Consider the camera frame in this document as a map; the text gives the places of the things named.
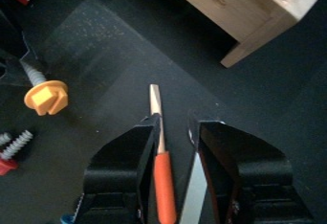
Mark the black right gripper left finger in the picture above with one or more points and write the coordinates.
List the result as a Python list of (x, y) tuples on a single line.
[(121, 167)]

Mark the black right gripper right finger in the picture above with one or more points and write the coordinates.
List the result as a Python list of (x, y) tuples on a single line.
[(251, 170)]

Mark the blue toy screw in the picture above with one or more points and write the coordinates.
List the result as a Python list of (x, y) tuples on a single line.
[(69, 216)]

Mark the red toy screw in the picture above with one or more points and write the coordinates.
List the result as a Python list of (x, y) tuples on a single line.
[(12, 152)]

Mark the grey toy screw tip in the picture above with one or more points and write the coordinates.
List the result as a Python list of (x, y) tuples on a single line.
[(4, 138)]

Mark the yellow toy screw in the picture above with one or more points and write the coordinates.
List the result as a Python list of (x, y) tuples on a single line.
[(44, 94)]

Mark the wooden drawer box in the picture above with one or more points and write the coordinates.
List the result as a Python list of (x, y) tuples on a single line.
[(251, 11)]

